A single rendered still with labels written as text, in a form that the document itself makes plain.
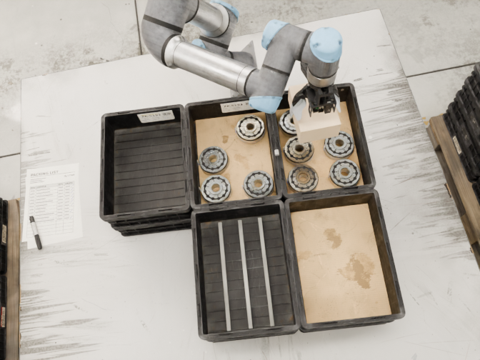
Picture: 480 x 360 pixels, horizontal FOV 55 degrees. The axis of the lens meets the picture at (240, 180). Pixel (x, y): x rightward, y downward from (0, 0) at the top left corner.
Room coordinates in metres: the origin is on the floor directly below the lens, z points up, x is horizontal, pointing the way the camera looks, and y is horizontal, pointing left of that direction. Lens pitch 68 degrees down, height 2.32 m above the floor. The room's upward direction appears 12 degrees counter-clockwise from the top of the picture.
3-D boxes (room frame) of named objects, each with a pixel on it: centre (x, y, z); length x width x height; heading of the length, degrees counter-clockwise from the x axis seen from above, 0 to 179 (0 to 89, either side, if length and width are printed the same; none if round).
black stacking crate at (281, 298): (0.29, 0.04, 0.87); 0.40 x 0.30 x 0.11; 175
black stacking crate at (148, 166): (0.71, 0.31, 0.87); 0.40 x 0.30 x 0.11; 175
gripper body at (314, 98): (0.65, -0.26, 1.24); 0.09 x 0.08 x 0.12; 0
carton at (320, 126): (0.68, -0.26, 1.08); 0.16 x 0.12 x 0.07; 0
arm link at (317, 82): (0.66, -0.26, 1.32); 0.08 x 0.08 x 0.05
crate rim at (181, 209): (0.71, 0.31, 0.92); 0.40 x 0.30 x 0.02; 175
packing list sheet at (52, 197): (0.73, 0.73, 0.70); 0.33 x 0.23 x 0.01; 179
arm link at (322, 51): (0.66, -0.26, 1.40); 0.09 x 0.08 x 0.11; 53
